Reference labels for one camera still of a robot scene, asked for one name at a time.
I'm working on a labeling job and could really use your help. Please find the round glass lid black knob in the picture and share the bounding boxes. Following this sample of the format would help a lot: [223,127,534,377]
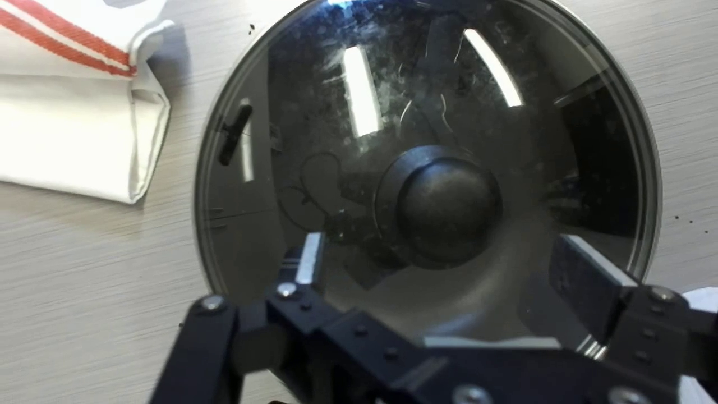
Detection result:
[193,0,664,362]

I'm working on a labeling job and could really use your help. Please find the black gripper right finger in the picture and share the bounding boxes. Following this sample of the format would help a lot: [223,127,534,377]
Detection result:
[546,233,718,386]

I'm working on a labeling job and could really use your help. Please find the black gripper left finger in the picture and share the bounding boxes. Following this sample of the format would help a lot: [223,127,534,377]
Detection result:
[147,232,424,404]

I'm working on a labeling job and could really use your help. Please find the crumpled white towel red stripes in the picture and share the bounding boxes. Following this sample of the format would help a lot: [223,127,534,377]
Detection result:
[0,0,178,207]

